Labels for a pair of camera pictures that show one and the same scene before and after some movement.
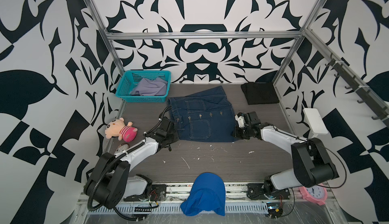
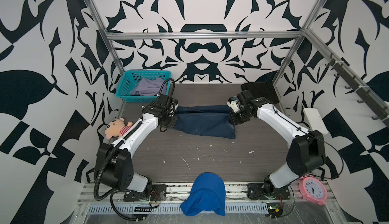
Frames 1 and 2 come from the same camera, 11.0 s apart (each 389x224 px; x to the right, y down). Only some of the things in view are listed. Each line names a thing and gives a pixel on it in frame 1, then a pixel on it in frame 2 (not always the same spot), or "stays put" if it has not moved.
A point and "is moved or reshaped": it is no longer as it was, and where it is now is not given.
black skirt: (257, 92) stays put
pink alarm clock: (317, 194) stays put
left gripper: (176, 137) -> (171, 124)
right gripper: (236, 133) -> (235, 120)
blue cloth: (208, 193) stays put
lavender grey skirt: (148, 87) stays put
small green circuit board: (275, 210) stays put
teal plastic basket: (130, 79) stays put
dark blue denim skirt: (206, 116) is moved or reshaped
